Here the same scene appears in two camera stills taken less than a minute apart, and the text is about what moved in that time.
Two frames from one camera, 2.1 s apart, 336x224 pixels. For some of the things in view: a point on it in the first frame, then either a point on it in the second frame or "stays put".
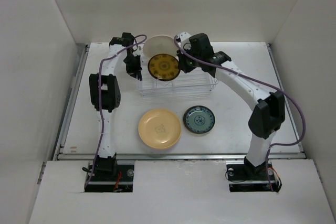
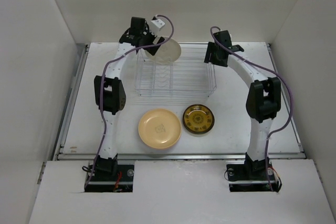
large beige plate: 159,44 stays put
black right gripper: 184,66 -> 211,48
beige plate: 159,128 stays put
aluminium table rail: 58,156 stays put
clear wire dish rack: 193,83 stays put
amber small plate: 164,67 -> 198,118
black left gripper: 135,72 -> 152,36
